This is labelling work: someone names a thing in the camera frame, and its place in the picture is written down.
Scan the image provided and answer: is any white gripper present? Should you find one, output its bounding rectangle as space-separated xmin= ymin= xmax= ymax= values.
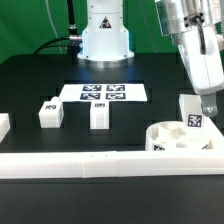
xmin=155 ymin=0 xmax=224 ymax=117

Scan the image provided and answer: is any white round stool seat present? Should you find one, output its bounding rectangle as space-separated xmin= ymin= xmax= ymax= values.
xmin=145 ymin=121 xmax=211 ymax=151

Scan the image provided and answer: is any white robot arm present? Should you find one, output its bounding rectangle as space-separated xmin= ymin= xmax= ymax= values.
xmin=78 ymin=0 xmax=224 ymax=117

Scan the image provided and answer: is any white marker sheet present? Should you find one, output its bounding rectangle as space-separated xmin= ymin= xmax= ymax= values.
xmin=59 ymin=84 xmax=147 ymax=102

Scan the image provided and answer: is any white U-shaped fence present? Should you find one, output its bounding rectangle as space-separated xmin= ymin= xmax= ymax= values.
xmin=0 ymin=110 xmax=224 ymax=179

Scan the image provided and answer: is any black upright cable connector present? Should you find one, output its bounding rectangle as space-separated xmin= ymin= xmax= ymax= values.
xmin=66 ymin=0 xmax=78 ymax=35

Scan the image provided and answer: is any black cable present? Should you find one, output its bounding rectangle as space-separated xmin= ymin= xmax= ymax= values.
xmin=33 ymin=35 xmax=83 ymax=55

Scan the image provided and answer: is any white thin cable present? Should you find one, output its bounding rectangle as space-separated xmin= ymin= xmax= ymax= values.
xmin=45 ymin=0 xmax=64 ymax=55

